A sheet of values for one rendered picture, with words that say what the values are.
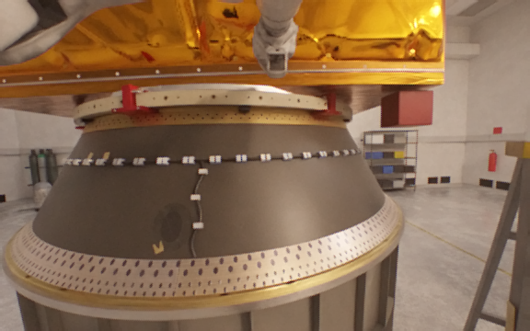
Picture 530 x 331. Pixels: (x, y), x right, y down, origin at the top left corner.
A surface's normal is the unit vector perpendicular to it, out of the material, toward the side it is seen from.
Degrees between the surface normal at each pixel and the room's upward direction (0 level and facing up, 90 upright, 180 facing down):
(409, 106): 90
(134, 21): 86
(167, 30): 91
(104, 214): 62
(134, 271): 43
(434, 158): 90
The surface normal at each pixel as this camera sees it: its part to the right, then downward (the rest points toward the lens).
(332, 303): 0.43, 0.07
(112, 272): -0.10, -0.66
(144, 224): -0.07, -0.38
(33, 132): 0.04, 0.10
